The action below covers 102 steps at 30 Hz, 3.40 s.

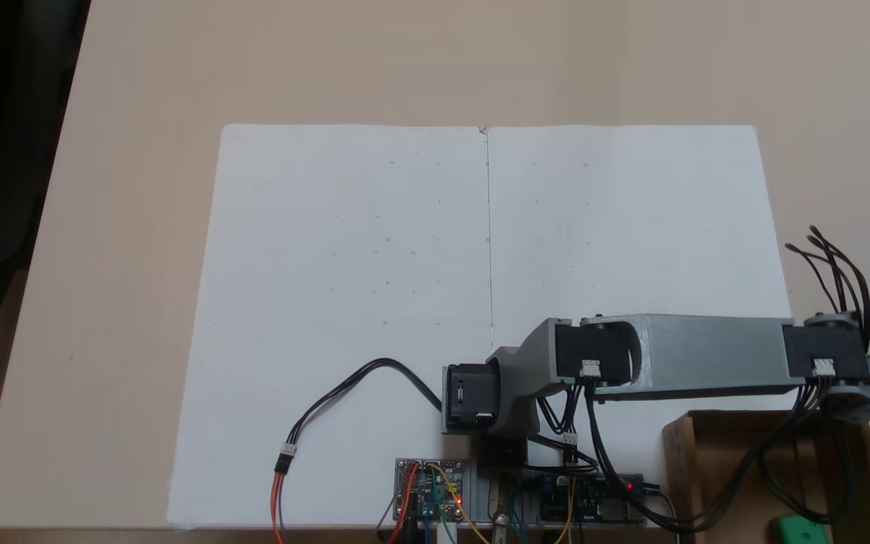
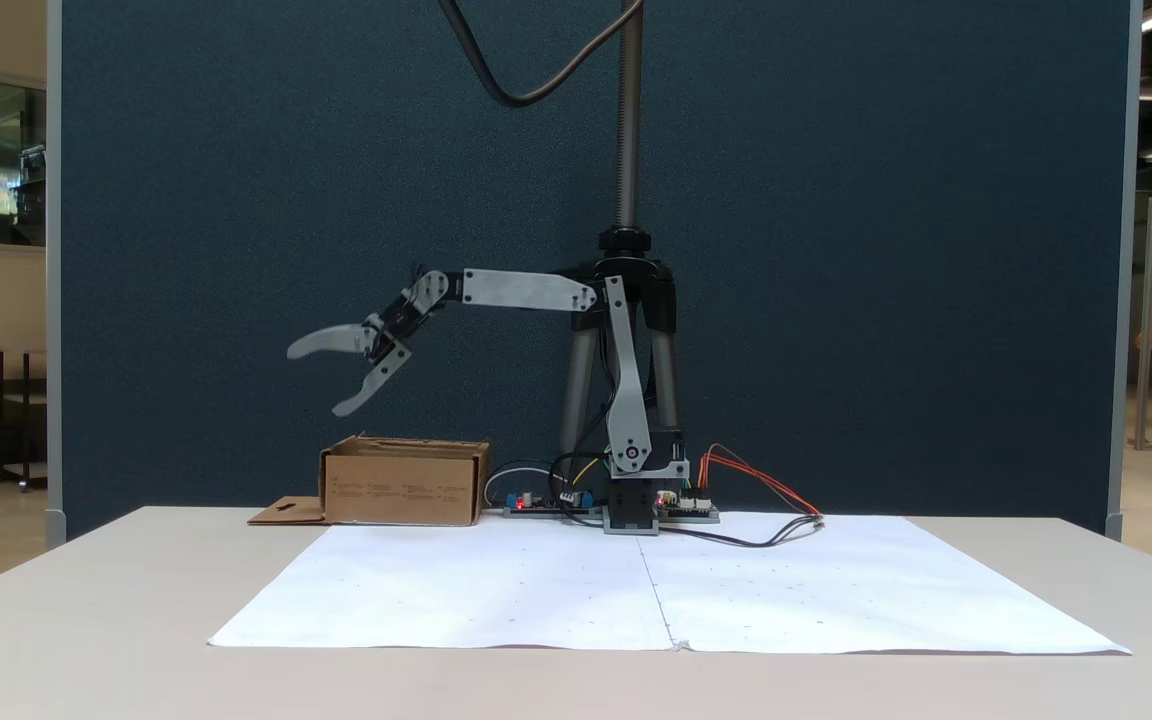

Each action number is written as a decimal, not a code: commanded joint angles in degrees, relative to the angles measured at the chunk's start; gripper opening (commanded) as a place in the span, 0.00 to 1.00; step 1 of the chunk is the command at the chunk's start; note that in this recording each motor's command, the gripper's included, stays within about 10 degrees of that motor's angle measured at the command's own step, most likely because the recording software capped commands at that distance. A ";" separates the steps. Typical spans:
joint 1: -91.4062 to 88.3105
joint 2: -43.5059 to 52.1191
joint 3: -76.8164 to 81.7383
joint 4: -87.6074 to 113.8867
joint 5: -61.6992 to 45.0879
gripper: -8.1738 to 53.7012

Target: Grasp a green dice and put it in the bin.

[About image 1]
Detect long black arm cable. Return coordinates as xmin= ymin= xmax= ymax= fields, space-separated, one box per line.
xmin=585 ymin=376 xmax=860 ymax=531

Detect brown cardboard box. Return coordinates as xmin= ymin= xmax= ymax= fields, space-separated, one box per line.
xmin=662 ymin=410 xmax=870 ymax=544

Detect yellow jumper wire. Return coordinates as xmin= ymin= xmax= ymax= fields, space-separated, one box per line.
xmin=430 ymin=462 xmax=491 ymax=544

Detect black gripper motor cable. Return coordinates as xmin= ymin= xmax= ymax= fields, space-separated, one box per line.
xmin=785 ymin=224 xmax=870 ymax=337

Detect metal table clamp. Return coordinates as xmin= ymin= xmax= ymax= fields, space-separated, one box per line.
xmin=487 ymin=472 xmax=516 ymax=544

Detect orange red jumper wires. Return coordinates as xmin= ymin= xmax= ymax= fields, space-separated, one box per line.
xmin=270 ymin=446 xmax=292 ymax=544

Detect green die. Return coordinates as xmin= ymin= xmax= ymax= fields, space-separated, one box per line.
xmin=771 ymin=514 xmax=833 ymax=544

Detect circuit board on grey mount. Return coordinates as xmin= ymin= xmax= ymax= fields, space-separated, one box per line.
xmin=394 ymin=458 xmax=472 ymax=524

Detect white paper sheet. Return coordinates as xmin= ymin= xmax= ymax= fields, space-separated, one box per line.
xmin=166 ymin=123 xmax=493 ymax=531
xmin=485 ymin=124 xmax=795 ymax=530

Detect blue circuit board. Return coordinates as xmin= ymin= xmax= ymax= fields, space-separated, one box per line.
xmin=536 ymin=471 xmax=646 ymax=527

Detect black three-wire cable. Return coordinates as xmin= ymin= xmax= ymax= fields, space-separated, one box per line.
xmin=281 ymin=357 xmax=445 ymax=456

